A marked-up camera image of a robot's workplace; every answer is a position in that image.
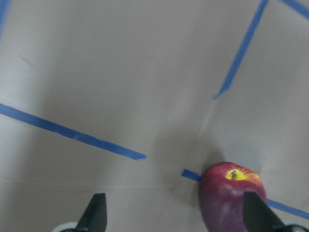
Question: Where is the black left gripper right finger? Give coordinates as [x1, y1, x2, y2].
[243, 191, 290, 232]

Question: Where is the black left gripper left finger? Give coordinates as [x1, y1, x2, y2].
[75, 193, 107, 232]

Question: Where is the dark red apple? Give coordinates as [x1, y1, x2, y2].
[198, 162, 267, 232]

